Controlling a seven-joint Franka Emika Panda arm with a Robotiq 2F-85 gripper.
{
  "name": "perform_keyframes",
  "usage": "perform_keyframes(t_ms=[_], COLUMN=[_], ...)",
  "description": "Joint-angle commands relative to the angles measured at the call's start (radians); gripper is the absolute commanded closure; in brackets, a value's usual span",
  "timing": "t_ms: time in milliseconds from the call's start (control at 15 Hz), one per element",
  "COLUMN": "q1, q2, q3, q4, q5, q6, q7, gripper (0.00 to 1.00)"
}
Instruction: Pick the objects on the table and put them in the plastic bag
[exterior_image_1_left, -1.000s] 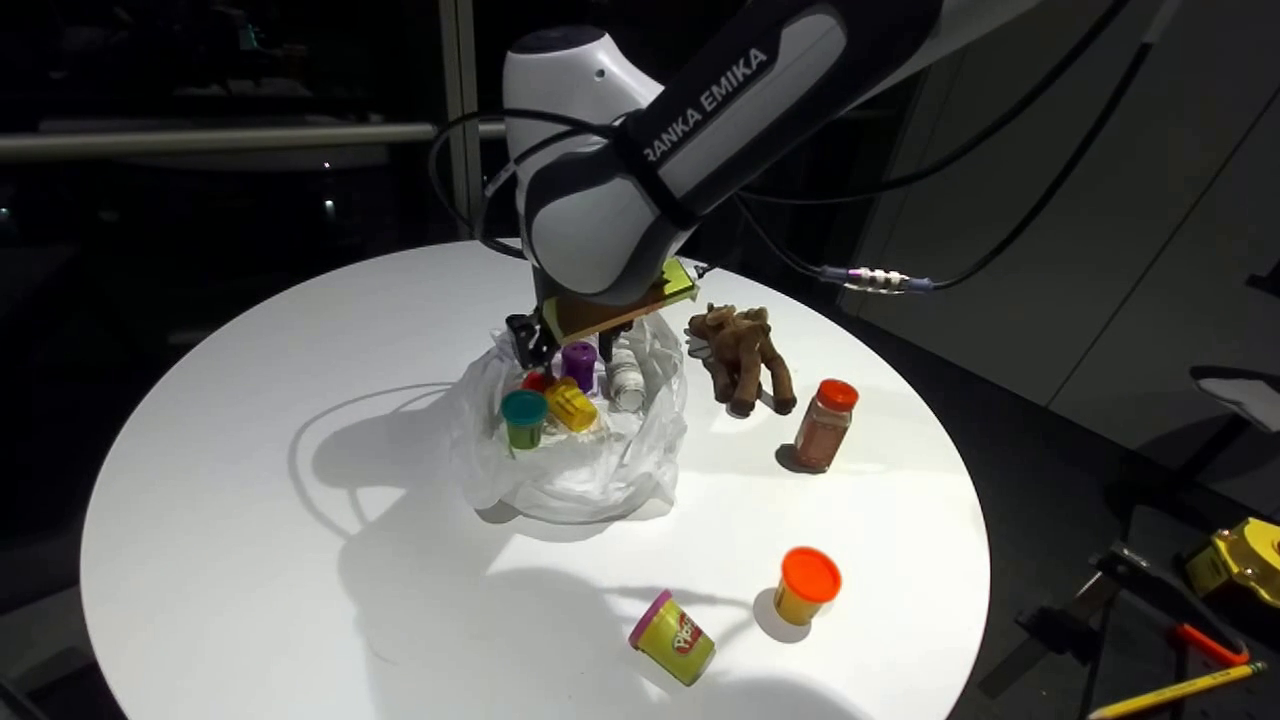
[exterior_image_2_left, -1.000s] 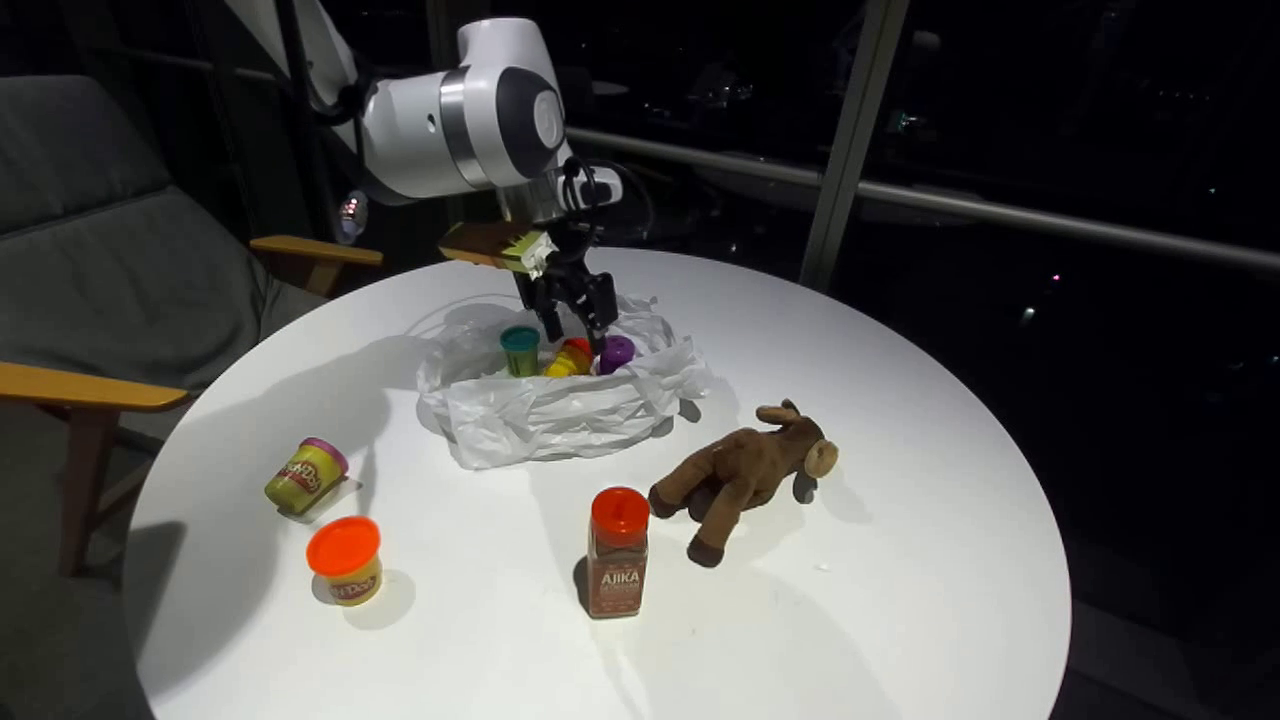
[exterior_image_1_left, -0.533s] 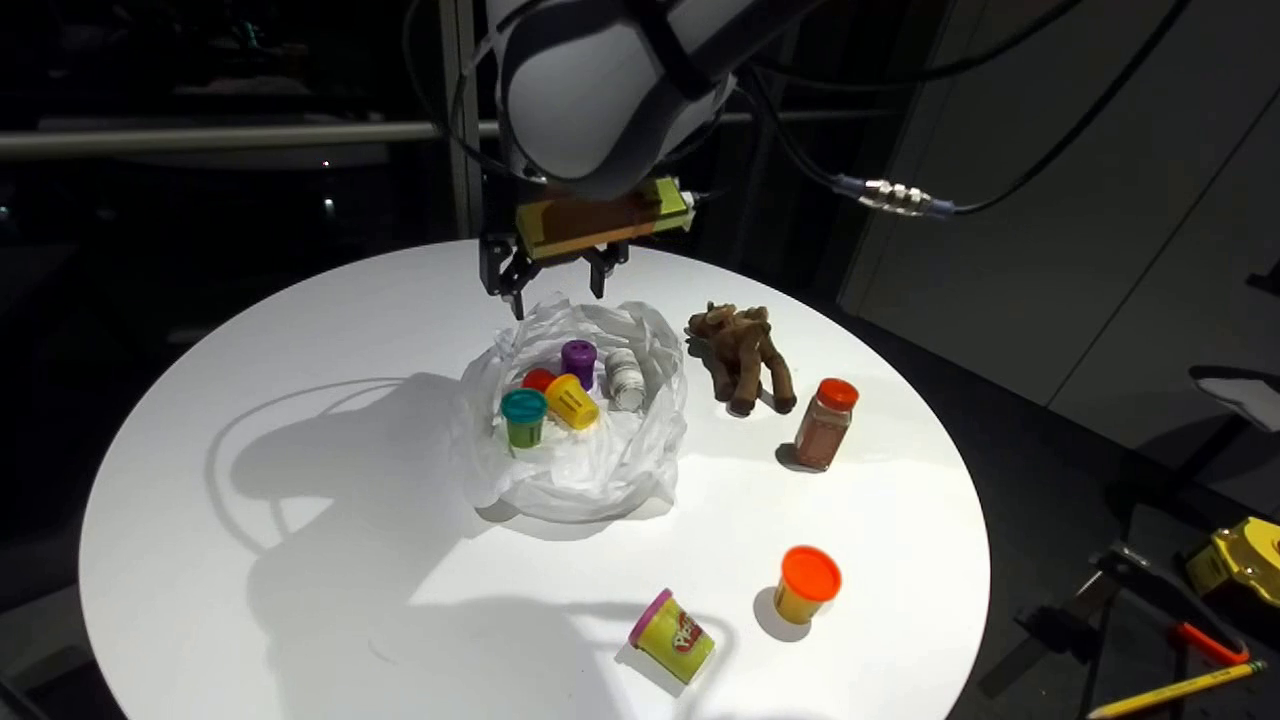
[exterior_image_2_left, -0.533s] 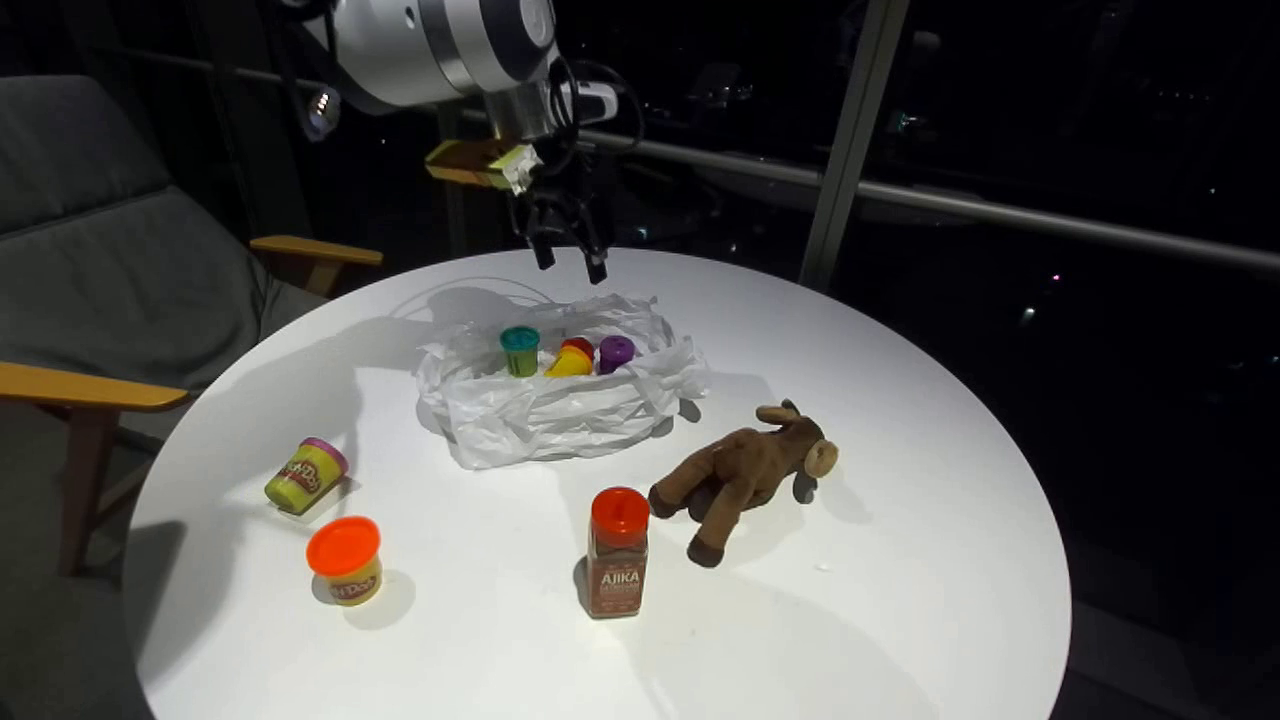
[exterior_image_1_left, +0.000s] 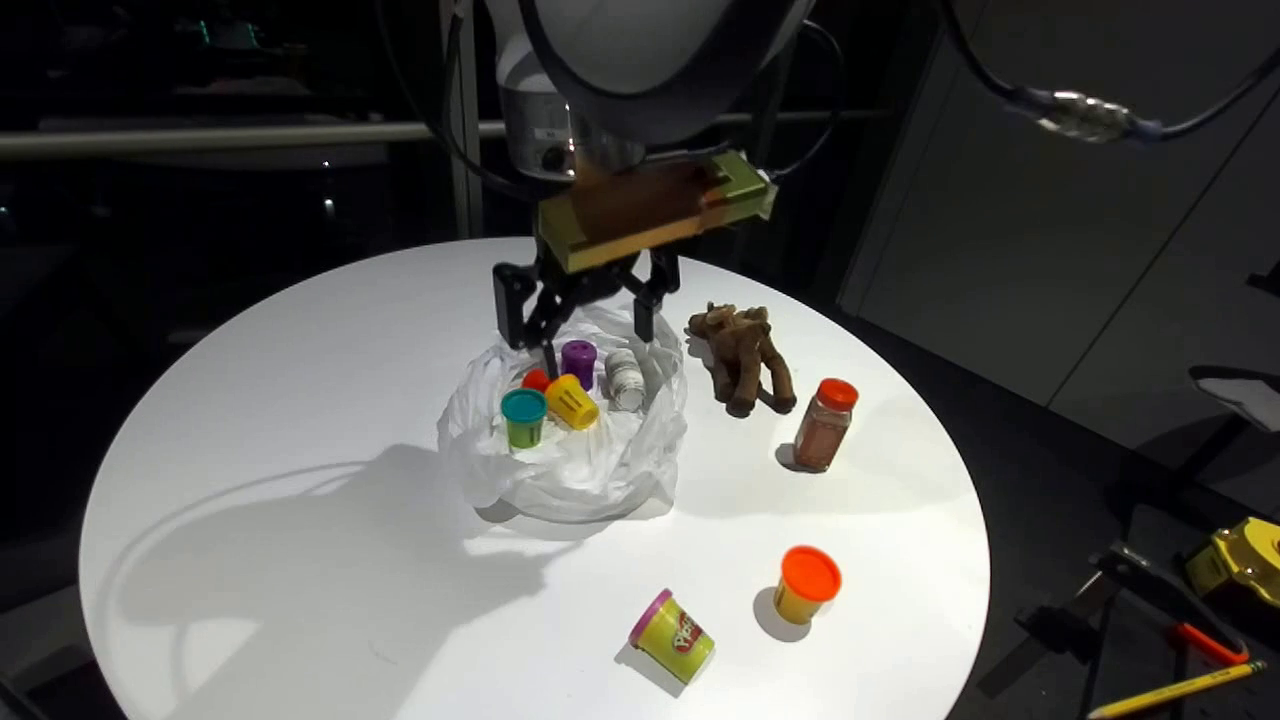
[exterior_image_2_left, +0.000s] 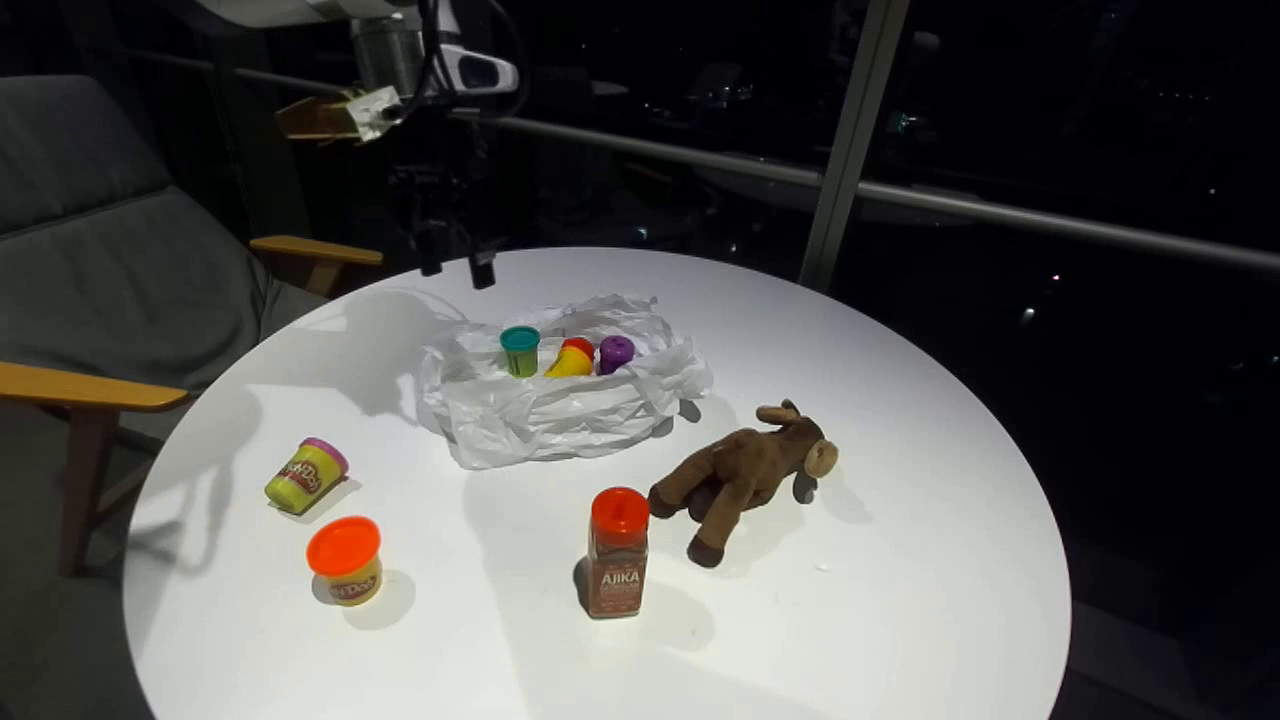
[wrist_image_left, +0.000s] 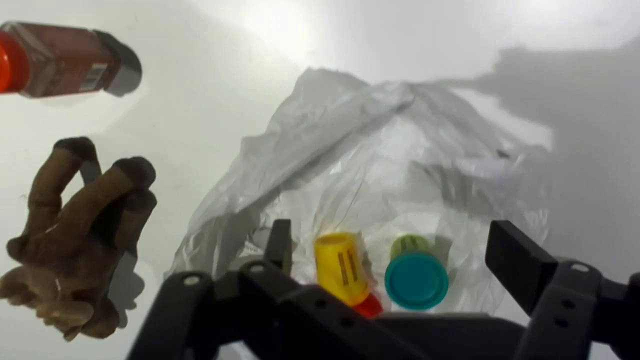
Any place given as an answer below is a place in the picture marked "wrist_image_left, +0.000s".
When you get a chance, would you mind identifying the play-doh tub with teal lid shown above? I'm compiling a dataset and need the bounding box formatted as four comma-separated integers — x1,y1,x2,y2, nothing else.
381,232,453,315

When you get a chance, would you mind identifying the spice jar with orange lid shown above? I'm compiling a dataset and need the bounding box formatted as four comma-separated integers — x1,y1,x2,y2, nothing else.
0,20,143,101

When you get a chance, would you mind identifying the white crumpled plastic bag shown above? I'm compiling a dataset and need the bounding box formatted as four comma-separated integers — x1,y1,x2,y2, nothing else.
168,67,555,317

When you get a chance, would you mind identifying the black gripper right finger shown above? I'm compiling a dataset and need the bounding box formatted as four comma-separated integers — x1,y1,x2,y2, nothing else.
484,218,640,360

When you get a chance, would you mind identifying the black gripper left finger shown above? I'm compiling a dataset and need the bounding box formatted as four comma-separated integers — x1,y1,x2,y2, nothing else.
126,218,408,360

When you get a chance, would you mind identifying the brown plush moose toy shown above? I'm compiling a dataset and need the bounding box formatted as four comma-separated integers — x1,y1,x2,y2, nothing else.
0,136,159,344

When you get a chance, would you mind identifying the yellow play-doh tub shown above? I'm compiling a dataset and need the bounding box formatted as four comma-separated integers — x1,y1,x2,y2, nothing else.
313,231,375,308

